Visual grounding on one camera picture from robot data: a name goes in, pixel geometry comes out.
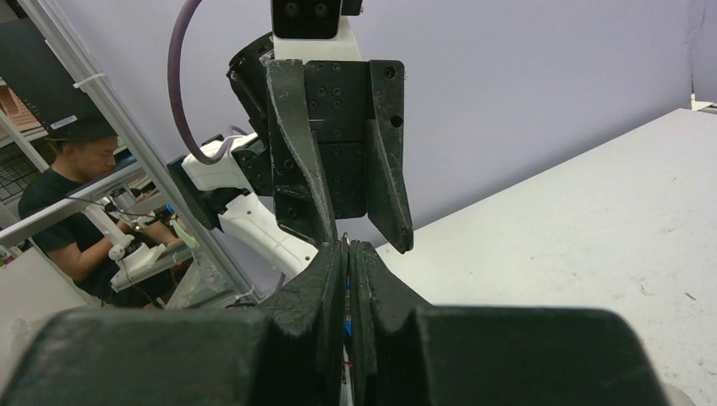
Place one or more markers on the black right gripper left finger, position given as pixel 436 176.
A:
pixel 286 350

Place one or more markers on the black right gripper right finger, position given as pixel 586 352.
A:
pixel 407 351

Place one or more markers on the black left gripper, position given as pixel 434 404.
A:
pixel 336 133

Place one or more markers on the blue key tag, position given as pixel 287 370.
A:
pixel 347 323

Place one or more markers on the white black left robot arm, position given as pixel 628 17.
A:
pixel 227 182

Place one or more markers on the person in black shirt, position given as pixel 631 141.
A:
pixel 85 152

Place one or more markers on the aluminium frame post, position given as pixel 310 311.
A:
pixel 120 48

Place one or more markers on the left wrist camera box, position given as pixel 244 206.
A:
pixel 315 30

